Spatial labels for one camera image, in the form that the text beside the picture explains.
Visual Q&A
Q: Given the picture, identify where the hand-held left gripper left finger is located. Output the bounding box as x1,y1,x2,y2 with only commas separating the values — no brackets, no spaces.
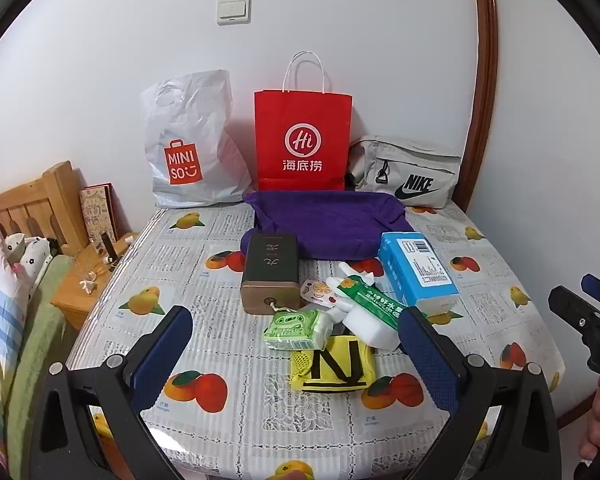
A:
30,305,195,480

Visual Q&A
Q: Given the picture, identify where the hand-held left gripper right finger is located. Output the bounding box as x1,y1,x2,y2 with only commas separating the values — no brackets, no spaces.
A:
399,306,563,480

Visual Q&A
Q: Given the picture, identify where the white packet with green label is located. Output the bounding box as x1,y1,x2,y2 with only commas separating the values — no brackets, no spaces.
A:
330,275,411,352

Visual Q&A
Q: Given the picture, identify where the yellow mesh pouch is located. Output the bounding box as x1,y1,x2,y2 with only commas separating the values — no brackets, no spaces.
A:
290,335,377,393

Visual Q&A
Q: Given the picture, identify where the blue tissue pack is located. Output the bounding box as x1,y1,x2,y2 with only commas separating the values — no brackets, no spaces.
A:
378,232,460,317

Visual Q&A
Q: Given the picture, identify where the white glove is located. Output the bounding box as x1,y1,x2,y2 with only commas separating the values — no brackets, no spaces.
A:
325,261,381,328

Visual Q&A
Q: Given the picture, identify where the small green tissue packet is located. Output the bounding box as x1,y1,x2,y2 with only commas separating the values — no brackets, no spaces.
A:
264,308,333,352

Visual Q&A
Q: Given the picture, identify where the dark green box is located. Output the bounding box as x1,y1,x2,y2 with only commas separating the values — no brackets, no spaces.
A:
240,232,301,317

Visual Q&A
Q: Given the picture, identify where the wooden baseboard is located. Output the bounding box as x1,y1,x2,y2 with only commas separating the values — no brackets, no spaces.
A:
554,400,600,431

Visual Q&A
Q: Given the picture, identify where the fruit print tablecloth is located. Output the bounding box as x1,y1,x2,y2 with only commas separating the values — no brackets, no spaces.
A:
65,200,565,480

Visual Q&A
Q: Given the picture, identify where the wooden nightstand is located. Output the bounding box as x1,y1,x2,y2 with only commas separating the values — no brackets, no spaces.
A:
50,232,141,331

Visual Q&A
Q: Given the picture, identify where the green blanket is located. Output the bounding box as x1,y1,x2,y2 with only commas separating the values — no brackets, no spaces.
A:
0,255,76,441

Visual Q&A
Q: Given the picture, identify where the illustrated book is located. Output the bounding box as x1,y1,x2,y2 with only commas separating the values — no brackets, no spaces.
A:
79,183,118,246

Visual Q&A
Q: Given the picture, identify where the white spotted plush toy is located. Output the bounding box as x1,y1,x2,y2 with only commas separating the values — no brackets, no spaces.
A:
4,232,28,263
20,237,52,286

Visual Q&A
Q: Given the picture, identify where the purple towel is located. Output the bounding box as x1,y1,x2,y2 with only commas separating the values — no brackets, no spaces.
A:
241,189,417,262

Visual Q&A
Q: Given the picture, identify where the wooden headboard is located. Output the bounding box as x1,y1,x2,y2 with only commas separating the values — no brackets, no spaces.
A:
0,161,88,256

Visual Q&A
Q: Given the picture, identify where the grey waist bag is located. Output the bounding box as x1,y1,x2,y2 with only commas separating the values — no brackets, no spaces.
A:
347,135,463,209

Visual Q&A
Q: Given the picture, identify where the white plastic shopping bag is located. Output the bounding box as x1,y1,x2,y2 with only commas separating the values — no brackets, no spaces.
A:
140,69,253,208

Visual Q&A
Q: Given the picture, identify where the red paper bag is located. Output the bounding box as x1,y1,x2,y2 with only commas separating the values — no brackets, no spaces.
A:
254,51,353,193

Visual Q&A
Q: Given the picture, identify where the wooden door frame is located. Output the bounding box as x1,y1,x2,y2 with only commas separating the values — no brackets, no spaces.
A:
457,0,498,206

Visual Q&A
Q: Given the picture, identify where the white light switch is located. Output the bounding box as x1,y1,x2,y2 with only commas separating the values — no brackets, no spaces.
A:
216,0,253,26

